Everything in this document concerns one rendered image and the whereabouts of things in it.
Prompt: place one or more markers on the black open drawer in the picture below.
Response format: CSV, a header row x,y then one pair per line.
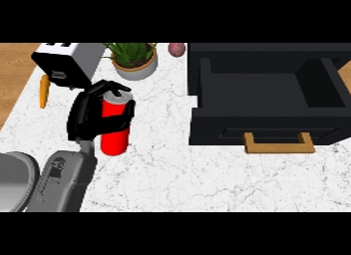
x,y
275,109

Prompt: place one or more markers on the potted green plant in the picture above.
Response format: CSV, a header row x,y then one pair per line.
x,y
133,59

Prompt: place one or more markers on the orange carrot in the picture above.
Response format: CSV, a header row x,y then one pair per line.
x,y
45,91

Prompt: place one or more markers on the black cabinet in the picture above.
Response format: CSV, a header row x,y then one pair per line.
x,y
275,51

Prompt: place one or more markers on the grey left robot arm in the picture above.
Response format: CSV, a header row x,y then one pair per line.
x,y
62,176

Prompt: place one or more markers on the red can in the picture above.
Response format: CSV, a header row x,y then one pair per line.
x,y
116,141

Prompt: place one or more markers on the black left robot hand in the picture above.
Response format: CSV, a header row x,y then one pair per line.
x,y
88,116

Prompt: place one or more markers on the purple sweet potato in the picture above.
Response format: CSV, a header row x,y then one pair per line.
x,y
177,49

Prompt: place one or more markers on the white and black toaster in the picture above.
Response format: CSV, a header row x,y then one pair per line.
x,y
71,64

